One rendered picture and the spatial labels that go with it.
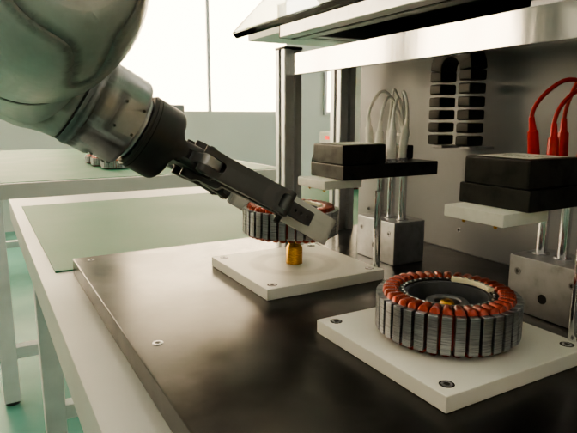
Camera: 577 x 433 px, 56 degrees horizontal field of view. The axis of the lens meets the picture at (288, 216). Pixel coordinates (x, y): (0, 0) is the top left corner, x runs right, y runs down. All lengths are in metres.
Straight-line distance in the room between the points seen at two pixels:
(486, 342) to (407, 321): 0.06
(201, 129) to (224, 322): 4.89
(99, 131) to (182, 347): 0.20
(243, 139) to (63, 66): 5.22
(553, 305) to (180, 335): 0.33
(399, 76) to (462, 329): 0.53
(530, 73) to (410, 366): 0.42
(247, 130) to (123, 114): 5.06
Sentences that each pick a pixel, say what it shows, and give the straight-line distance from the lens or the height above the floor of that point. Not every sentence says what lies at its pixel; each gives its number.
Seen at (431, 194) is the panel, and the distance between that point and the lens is 0.81.
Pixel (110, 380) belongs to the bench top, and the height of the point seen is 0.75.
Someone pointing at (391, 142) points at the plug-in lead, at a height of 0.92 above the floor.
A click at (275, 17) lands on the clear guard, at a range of 0.34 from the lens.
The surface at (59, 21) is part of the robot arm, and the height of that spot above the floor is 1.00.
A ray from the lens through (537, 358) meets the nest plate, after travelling 0.44.
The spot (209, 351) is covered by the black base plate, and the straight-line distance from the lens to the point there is 0.45.
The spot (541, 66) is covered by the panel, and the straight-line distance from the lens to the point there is 0.70.
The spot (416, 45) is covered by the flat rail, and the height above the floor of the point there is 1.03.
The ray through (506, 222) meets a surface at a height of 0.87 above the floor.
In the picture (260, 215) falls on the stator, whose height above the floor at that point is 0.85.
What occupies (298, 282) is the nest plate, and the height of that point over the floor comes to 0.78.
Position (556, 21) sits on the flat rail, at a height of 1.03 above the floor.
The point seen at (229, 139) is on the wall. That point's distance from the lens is 5.47.
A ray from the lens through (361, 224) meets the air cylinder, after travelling 0.73.
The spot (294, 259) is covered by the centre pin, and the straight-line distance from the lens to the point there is 0.63.
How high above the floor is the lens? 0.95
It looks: 10 degrees down
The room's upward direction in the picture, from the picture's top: straight up
